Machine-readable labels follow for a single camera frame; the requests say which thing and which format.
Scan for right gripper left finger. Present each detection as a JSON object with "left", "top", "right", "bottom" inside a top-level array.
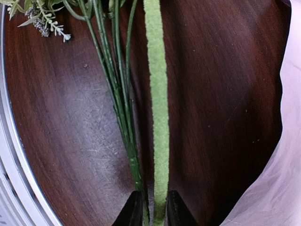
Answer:
[{"left": 112, "top": 191, "right": 143, "bottom": 226}]

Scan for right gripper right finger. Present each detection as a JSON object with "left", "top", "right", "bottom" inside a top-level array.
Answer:
[{"left": 167, "top": 190, "right": 198, "bottom": 226}]

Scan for purple pink wrapping paper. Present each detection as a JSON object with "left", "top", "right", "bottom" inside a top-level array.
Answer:
[{"left": 220, "top": 0, "right": 301, "bottom": 226}]

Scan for white flower bunch green leaves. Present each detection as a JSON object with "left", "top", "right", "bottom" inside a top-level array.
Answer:
[{"left": 0, "top": 0, "right": 150, "bottom": 226}]

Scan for front aluminium rail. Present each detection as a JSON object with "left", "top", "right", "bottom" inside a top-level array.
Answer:
[{"left": 0, "top": 5, "right": 61, "bottom": 226}]

